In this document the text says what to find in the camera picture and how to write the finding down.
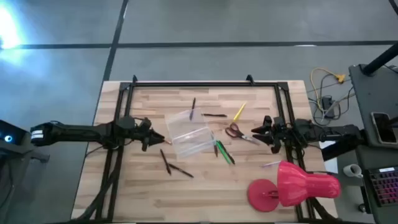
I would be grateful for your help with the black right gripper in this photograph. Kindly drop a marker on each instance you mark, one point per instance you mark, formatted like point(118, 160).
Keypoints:
point(280, 132)

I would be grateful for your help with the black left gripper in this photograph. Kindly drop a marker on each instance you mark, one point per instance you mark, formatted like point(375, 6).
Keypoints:
point(145, 135)

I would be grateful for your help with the black marker grey cap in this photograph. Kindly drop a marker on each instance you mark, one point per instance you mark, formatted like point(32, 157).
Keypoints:
point(165, 161)

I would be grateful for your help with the yellow highlighter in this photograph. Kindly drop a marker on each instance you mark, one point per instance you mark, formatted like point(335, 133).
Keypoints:
point(239, 112)

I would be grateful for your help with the pale purple pen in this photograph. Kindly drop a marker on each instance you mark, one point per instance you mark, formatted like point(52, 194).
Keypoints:
point(270, 164)

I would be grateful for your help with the clear plastic supply box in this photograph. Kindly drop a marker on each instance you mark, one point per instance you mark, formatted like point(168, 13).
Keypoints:
point(189, 137)

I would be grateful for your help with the dark green pen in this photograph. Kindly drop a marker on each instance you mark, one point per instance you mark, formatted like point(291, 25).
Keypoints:
point(229, 155)

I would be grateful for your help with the long black pen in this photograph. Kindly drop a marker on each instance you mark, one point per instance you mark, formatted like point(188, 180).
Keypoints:
point(181, 170)

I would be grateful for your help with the green marker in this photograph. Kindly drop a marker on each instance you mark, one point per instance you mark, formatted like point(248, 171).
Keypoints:
point(224, 152)

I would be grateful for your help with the short brown pen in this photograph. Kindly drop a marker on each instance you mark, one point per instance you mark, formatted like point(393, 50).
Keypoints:
point(215, 151)

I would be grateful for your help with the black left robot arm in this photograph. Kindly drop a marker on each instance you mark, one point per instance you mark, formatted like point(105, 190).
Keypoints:
point(77, 133)

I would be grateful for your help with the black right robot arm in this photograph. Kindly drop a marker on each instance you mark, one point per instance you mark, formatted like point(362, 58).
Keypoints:
point(329, 132)

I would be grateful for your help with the red desk lamp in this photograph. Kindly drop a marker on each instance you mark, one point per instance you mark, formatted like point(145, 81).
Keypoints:
point(295, 183)

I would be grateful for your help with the black power adapter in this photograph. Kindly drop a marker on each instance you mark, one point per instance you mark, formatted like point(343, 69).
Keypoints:
point(327, 102)

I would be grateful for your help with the white paper sheet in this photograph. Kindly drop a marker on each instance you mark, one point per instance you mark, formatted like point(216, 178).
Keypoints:
point(332, 165)

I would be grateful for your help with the black desk bar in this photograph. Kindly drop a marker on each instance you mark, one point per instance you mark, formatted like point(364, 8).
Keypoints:
point(339, 152)

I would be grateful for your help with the white mug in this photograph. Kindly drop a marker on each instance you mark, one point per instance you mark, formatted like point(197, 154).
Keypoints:
point(353, 170)

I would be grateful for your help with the dark grey keyboard desk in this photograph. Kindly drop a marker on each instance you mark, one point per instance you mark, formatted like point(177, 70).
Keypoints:
point(362, 155)

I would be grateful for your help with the grey side desk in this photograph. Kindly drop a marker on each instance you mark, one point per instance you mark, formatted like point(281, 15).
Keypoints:
point(370, 93)

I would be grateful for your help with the black smartphone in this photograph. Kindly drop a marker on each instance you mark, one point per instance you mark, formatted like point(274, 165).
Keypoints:
point(384, 127)

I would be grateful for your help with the black caster wheel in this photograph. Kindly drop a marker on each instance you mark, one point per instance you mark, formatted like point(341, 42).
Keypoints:
point(361, 208)

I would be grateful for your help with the grey stand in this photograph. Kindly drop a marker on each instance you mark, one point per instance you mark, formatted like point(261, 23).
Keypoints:
point(31, 154)

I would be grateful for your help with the backlit keyboard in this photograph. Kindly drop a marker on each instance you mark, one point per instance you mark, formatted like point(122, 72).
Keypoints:
point(385, 186)

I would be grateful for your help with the black pole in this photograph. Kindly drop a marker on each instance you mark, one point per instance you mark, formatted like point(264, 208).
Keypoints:
point(381, 59)

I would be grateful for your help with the black device blue light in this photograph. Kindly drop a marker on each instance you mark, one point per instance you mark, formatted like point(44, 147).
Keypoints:
point(14, 132)

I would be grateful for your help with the black aluminium table frame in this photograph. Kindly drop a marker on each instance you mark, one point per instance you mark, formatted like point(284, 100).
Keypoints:
point(202, 84)

